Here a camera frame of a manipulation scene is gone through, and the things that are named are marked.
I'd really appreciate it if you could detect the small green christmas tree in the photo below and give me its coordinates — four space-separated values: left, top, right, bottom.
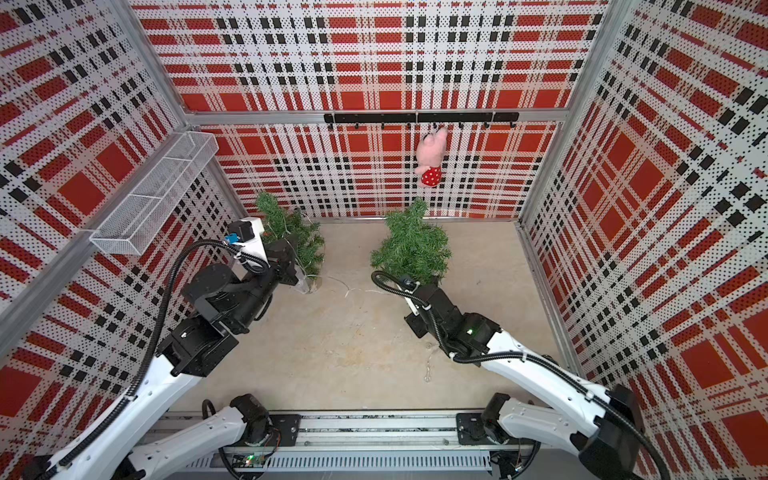
370 198 452 284
256 192 325 294

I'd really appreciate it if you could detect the clear star string light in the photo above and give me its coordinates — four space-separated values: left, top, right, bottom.
284 209 325 294

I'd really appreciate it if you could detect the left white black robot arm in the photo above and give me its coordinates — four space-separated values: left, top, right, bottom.
22 239 299 479

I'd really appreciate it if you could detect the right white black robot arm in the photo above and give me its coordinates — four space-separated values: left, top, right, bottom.
371 271 671 479

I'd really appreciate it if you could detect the pink pig plush toy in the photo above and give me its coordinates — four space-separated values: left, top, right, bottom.
414 128 448 188

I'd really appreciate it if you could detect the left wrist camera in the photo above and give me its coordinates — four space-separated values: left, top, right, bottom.
225 217 267 263

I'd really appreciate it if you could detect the white wire mesh basket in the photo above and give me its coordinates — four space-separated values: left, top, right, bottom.
89 131 218 256

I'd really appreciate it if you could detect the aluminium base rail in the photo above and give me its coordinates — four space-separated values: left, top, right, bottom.
128 409 625 475

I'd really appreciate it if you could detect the black wall hook rail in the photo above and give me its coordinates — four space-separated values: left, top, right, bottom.
323 111 521 127

